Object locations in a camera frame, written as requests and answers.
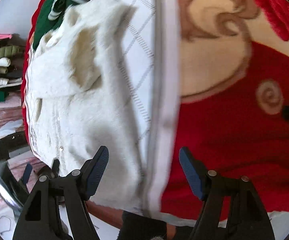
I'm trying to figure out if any red floral blanket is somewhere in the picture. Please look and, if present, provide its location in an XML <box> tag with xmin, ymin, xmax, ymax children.
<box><xmin>20</xmin><ymin>0</ymin><xmax>289</xmax><ymax>222</ymax></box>

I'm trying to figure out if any clothes rack with garments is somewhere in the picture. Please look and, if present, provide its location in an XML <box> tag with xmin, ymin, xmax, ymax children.
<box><xmin>0</xmin><ymin>33</ymin><xmax>25</xmax><ymax>108</ymax></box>

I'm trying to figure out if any white tweed jacket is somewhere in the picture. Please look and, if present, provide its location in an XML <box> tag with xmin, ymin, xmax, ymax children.
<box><xmin>25</xmin><ymin>0</ymin><xmax>142</xmax><ymax>210</ymax></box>

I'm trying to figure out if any folded dark green garment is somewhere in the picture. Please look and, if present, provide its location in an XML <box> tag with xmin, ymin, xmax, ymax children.
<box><xmin>32</xmin><ymin>0</ymin><xmax>91</xmax><ymax>50</ymax></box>

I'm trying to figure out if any white diamond pattern sheet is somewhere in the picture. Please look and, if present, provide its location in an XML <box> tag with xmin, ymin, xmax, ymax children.
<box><xmin>24</xmin><ymin>0</ymin><xmax>181</xmax><ymax>218</ymax></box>

